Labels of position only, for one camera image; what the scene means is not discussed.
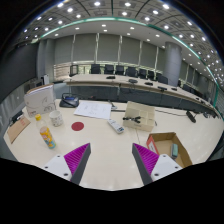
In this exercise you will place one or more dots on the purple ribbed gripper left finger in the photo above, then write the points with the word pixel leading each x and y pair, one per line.
pixel 70 166

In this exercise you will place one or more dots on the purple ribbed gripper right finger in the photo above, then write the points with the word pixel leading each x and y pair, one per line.
pixel 151 166

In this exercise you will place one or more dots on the open brown cardboard box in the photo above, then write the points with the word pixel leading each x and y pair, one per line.
pixel 161 143

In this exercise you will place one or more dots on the teal eraser block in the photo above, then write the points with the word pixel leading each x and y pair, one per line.
pixel 174 150

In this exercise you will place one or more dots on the red round coaster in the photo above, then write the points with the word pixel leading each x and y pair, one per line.
pixel 77 126

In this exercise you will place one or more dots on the plastic bottle with yellow cap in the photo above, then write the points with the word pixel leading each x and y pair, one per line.
pixel 45 132

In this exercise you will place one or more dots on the black clip tool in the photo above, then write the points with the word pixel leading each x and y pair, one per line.
pixel 135 119

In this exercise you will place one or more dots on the cream compartment organizer box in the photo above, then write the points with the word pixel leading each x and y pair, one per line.
pixel 146 112

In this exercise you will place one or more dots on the white patterned mug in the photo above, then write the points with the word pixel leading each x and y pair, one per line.
pixel 56 118

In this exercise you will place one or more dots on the white remote control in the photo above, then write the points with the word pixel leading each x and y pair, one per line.
pixel 118 128

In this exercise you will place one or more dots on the black microphone on table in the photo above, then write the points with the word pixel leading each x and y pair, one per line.
pixel 190 116

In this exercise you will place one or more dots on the white paper sheet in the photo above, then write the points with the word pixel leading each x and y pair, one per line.
pixel 93 110

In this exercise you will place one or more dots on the brown envelope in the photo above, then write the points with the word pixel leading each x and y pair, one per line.
pixel 14 130

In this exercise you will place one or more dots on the black bag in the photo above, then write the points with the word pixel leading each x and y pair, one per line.
pixel 69 101

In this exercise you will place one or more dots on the white cardboard box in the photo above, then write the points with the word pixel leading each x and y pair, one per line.
pixel 40 100

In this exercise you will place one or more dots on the long curved conference desk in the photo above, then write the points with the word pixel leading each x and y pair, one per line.
pixel 123 88

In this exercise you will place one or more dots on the black office chair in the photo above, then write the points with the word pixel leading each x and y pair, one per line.
pixel 109 69
pixel 95 69
pixel 142 73
pixel 119 70
pixel 131 72

